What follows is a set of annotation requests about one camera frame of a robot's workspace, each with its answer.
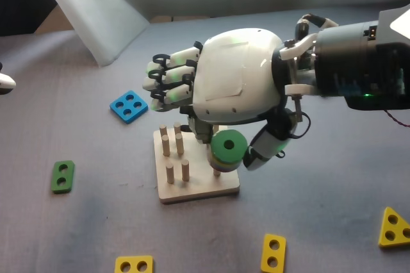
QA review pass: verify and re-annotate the white translucent sheet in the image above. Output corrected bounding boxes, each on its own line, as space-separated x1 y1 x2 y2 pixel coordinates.
31 0 151 68

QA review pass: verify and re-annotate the green rectangular two-hole block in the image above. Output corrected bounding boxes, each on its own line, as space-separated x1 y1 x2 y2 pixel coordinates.
52 160 76 194

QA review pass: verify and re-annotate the wooden peg board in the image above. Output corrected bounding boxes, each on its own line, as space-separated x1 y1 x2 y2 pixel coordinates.
152 121 242 204

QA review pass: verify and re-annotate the grey table cloth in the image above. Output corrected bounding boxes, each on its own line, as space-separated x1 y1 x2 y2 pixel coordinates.
0 3 410 273

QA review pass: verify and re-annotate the yellow two-hole block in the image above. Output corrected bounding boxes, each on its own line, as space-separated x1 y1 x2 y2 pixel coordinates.
115 255 154 273
261 233 288 273

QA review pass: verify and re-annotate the green round ring stack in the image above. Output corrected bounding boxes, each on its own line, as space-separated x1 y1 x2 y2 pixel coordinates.
209 129 249 174

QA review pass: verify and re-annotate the blue square four-hole block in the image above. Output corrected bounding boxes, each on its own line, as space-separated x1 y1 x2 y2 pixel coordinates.
110 90 150 125

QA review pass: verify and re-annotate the tan wooden box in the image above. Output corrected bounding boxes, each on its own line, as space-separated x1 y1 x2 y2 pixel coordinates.
152 15 211 24

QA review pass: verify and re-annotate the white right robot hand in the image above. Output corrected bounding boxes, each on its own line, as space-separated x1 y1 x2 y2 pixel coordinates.
142 28 299 171

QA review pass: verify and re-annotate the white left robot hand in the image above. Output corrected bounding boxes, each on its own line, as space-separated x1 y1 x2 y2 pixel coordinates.
0 63 17 96

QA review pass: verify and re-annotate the yellow triangular three-hole block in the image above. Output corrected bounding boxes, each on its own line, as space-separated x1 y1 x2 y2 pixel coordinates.
379 206 410 248

